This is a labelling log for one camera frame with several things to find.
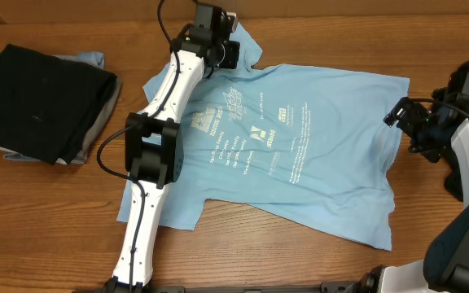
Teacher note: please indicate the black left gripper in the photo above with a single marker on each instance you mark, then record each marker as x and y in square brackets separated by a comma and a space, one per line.
[230, 59]

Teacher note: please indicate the light blue printed t-shirt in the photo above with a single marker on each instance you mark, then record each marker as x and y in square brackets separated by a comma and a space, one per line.
[305, 143]

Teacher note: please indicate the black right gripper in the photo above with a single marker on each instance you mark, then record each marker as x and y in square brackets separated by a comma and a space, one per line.
[434, 150]

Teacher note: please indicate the folded light blue garment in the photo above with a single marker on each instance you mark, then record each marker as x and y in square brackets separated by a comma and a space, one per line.
[95, 59]

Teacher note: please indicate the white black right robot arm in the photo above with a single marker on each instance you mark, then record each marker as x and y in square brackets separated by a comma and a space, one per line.
[445, 267]

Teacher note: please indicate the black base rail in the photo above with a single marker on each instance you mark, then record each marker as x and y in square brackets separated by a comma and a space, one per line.
[251, 289]

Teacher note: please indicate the black t-shirt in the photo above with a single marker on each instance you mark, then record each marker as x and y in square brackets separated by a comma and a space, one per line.
[455, 96]

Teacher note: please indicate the cardboard back wall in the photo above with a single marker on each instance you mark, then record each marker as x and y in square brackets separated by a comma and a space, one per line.
[69, 11]

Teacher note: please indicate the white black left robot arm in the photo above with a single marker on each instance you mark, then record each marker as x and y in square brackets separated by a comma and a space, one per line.
[153, 138]

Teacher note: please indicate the folded grey garment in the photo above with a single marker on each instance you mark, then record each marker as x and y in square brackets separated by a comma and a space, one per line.
[91, 135]

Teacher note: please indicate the folded black garment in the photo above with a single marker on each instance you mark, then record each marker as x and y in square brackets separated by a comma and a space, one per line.
[48, 104]

